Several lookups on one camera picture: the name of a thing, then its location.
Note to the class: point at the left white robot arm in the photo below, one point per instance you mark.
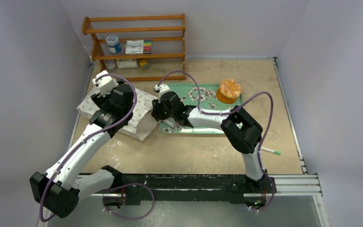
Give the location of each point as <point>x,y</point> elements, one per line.
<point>55,189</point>

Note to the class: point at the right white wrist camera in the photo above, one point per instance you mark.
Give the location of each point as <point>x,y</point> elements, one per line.
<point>161,90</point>

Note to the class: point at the small clear jar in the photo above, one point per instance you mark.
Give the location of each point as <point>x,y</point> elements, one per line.
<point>110,64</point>

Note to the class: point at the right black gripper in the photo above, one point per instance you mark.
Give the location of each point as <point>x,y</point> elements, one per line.
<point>157,112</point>

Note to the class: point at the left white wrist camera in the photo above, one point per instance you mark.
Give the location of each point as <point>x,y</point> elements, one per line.
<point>105,84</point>

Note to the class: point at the white small box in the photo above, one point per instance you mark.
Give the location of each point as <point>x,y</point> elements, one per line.
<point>126,63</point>

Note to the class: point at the orange fake bread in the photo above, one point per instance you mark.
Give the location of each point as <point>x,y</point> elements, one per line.
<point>228,91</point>

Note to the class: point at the yellow grey sharpener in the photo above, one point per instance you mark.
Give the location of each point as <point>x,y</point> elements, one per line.
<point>144,64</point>

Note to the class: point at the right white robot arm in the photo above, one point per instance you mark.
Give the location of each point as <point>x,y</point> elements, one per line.
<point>245,134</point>

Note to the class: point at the wooden shelf rack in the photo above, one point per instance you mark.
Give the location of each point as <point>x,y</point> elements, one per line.
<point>100,50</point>

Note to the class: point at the green floral tray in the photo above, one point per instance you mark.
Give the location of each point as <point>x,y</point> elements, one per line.
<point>189,94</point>

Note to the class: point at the green white pen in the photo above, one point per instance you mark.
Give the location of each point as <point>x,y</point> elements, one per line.
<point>270,151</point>

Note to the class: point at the pack of coloured markers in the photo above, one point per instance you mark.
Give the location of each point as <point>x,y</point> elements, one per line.
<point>138,46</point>

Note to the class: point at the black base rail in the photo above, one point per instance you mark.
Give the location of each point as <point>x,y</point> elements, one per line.
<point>234,189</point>

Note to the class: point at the blue lidded jar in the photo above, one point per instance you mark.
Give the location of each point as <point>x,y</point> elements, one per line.
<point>113,44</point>

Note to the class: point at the white patterned paper bag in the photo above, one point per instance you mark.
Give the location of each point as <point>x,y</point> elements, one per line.
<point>141,124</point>

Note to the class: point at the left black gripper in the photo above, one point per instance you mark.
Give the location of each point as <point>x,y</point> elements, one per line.
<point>101,100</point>

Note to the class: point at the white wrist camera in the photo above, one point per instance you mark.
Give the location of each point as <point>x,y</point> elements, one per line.
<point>161,90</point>
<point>105,84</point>

